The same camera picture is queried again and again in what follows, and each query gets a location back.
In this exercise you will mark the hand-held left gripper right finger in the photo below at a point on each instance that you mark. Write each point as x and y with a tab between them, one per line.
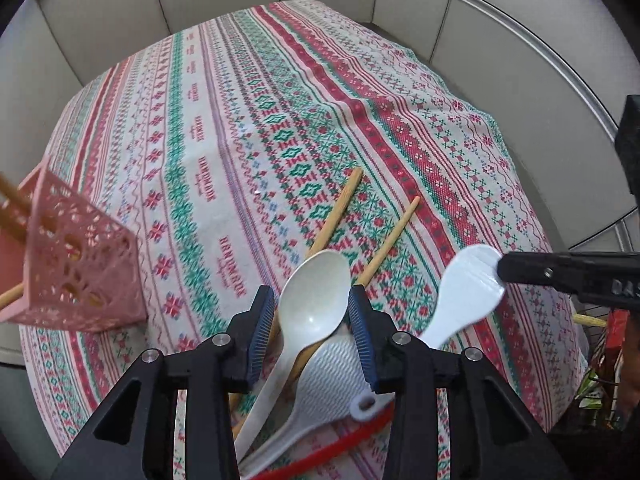
362	340

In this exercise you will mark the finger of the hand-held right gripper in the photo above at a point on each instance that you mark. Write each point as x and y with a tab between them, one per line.
550	270
631	150

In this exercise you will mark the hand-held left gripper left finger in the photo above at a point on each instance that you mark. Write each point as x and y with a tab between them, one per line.
260	332

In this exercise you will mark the white textured rice paddle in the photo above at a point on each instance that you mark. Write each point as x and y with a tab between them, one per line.
325	380

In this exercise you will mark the cream soup spoon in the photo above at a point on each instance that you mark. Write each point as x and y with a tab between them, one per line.
315	290

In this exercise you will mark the white smooth rice paddle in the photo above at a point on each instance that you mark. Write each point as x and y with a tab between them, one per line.
465	290

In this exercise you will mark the pink perforated utensil holder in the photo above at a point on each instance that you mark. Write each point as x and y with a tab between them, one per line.
85	270

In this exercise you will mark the red plastic bag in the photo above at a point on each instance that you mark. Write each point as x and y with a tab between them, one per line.
617	332

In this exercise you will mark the striped patterned tablecloth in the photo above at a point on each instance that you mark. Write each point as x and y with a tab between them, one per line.
225	110

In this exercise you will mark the narrow white cabinet door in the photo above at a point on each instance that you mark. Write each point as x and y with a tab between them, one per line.
412	5

